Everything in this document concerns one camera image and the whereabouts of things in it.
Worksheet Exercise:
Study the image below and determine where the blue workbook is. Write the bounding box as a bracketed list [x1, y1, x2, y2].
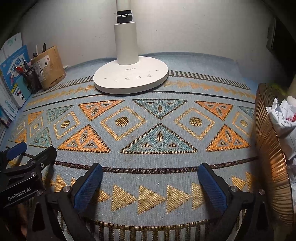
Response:
[1, 45, 31, 108]

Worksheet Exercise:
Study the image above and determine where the amber glass bowl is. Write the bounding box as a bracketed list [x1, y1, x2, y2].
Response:
[254, 83, 295, 227]

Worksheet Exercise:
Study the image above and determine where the black mesh pen holder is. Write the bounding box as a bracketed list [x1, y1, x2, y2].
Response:
[23, 68, 42, 94]

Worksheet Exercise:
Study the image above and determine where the patterned blue table mat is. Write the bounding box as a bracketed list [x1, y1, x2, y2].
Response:
[1, 53, 258, 240]

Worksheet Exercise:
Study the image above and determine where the white desk lamp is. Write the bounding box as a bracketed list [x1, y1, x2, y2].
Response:
[93, 1, 169, 95]

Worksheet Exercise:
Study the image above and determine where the paper with red writing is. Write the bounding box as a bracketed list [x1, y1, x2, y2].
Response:
[266, 95, 295, 160]

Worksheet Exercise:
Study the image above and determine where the cardboard pen holder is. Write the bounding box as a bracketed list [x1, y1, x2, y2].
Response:
[31, 45, 66, 90]

